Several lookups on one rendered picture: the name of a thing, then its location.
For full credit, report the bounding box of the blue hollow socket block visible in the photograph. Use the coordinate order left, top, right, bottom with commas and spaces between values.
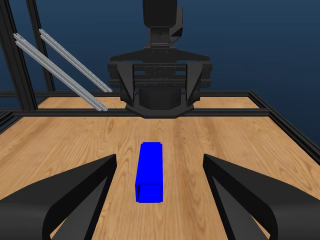
134, 141, 164, 204

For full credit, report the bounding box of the black table frame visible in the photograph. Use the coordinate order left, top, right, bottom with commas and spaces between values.
0, 0, 320, 166

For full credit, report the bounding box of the silver aluminium rail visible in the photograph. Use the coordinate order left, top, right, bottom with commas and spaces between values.
13, 32, 109, 112
39, 28, 113, 94

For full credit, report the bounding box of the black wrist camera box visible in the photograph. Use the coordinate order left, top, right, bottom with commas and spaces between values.
142, 0, 179, 29

